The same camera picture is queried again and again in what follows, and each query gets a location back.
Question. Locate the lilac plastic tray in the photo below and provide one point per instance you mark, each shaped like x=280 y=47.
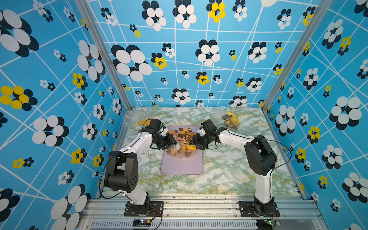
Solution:
x=189 y=166

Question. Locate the right controller board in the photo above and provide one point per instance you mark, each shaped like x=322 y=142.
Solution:
x=265 y=224

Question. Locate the left controller board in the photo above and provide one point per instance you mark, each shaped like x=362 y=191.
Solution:
x=141 y=223

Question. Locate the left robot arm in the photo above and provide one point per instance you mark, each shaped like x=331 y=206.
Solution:
x=122 y=171

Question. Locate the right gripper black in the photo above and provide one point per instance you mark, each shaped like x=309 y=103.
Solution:
x=196 y=140

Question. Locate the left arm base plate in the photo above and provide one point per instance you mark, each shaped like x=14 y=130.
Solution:
x=148 y=209

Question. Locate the pile of poured cookies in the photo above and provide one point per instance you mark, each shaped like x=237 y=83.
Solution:
x=183 y=135

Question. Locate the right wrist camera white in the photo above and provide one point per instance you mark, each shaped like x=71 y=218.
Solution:
x=201 y=132

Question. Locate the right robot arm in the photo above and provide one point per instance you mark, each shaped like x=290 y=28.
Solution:
x=260 y=156

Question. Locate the aluminium front rail frame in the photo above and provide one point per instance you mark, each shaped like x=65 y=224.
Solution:
x=202 y=212

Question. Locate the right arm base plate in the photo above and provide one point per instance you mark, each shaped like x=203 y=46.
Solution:
x=258 y=210

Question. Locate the controller board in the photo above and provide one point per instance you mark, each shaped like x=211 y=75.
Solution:
x=265 y=224
x=141 y=223

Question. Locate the ziploc bag of cookies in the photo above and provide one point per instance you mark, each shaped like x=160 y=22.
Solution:
x=182 y=151
x=226 y=118
x=133 y=119

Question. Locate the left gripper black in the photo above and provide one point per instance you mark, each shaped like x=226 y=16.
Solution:
x=169 y=142

